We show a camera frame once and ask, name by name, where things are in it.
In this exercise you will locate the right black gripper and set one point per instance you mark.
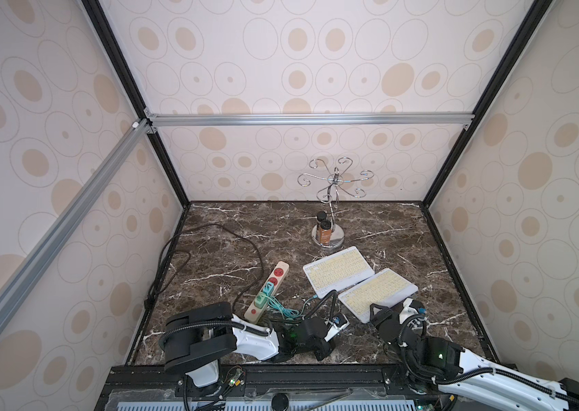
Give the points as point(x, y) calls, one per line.
point(385, 321)

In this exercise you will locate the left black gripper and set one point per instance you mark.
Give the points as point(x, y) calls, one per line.
point(326, 353)

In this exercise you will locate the beige red power strip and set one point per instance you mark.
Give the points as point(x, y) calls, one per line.
point(277, 276)

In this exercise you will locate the light green charger plug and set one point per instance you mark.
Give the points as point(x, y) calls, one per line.
point(261, 301)

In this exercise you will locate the white wireless keyboard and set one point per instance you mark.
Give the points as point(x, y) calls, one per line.
point(338, 271)
point(386, 288)

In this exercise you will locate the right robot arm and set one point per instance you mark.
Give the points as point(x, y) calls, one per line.
point(435, 364)

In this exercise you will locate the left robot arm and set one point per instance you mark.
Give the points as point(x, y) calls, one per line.
point(195, 341)

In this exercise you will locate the teal charger plug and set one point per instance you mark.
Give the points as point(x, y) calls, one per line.
point(268, 289)

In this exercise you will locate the orange spice bottle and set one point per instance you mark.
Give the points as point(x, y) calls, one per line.
point(325, 232)

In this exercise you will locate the dark spice bottle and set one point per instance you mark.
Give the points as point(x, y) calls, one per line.
point(321, 217)

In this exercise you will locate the chrome hook stand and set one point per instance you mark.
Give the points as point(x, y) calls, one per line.
point(335, 182)

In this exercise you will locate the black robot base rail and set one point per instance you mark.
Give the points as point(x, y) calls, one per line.
point(260, 387)

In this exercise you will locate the aluminium back rail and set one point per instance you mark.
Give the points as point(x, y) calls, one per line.
point(312, 119)

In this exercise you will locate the aluminium rail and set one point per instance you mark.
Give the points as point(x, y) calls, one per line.
point(29, 272)
point(312, 119)

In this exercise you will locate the aluminium left rail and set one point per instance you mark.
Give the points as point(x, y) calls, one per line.
point(29, 272)

